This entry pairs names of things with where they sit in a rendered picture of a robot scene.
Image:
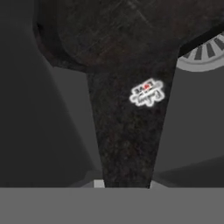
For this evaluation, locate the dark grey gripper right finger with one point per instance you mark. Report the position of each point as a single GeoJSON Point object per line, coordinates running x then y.
{"type": "Point", "coordinates": [157, 183]}

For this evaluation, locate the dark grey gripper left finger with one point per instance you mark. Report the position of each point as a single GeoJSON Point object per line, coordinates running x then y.
{"type": "Point", "coordinates": [99, 184]}

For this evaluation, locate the black cast iron pan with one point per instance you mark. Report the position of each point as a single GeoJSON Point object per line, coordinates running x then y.
{"type": "Point", "coordinates": [128, 137]}

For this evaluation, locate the grey kitchen sink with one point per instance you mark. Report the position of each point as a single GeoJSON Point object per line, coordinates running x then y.
{"type": "Point", "coordinates": [192, 122]}

